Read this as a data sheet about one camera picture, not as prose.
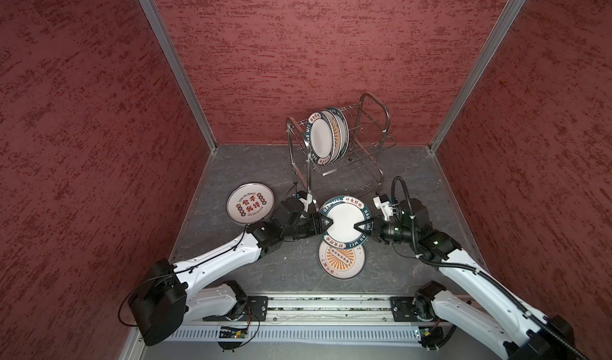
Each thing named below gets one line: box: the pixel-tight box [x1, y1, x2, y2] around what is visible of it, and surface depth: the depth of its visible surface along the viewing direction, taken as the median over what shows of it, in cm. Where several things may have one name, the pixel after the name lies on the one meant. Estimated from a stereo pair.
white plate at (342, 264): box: [318, 240, 367, 281], surface depth 85 cm
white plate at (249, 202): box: [225, 181, 275, 224], surface depth 99 cm
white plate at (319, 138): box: [306, 111, 335, 166], surface depth 80 cm
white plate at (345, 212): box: [321, 195, 373, 251], surface depth 77 cm
